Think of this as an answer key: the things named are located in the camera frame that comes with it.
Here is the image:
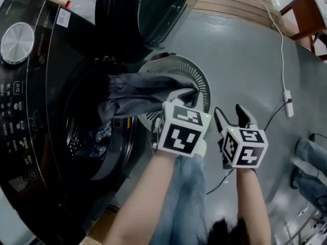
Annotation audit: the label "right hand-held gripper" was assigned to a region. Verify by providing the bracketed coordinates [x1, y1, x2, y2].
[214, 103, 269, 170]

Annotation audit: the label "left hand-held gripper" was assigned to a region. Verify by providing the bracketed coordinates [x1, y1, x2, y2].
[153, 89, 213, 159]

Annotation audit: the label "grey laundry basket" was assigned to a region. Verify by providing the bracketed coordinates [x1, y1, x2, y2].
[136, 54, 213, 137]

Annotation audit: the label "dark grey garment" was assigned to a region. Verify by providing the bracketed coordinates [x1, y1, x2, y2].
[98, 71, 200, 126]

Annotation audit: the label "black washing machine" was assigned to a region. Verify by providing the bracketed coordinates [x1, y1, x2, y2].
[0, 0, 164, 242]

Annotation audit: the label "person's right forearm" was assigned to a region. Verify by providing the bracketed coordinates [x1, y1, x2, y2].
[235, 167, 272, 245]

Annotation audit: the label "person's left forearm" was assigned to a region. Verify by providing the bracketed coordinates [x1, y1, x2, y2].
[102, 152, 179, 245]

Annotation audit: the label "round black washing machine door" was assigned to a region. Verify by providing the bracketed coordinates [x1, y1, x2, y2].
[95, 0, 200, 48]

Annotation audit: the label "shiny silver metal disc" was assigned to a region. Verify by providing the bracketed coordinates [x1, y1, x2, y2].
[0, 22, 35, 65]

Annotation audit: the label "white perforated shoe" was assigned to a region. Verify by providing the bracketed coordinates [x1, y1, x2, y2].
[195, 138, 207, 158]

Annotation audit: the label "white power strip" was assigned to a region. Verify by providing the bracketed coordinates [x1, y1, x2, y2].
[282, 89, 294, 118]

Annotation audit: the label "person's legs in blue jeans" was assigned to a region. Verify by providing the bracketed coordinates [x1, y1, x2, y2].
[150, 152, 208, 245]

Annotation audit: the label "wooden slat platform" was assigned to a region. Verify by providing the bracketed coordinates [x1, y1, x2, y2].
[189, 0, 285, 23]

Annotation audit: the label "brown table with white top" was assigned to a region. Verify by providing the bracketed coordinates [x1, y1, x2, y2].
[279, 0, 327, 42]

